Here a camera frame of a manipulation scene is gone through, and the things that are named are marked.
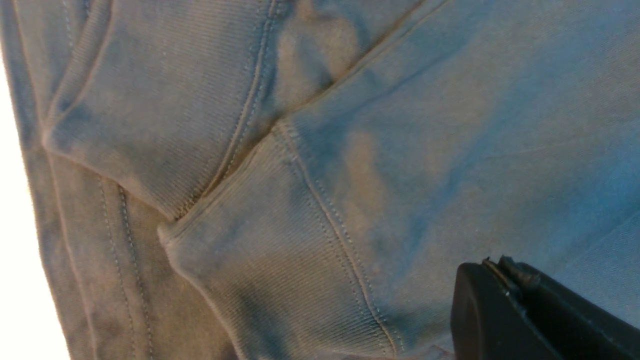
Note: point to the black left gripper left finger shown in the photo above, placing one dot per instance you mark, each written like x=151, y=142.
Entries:
x=488, y=321

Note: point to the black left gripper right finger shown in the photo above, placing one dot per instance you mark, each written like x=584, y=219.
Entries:
x=574, y=327

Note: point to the dark gray long-sleeve shirt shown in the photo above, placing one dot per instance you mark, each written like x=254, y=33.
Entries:
x=301, y=179

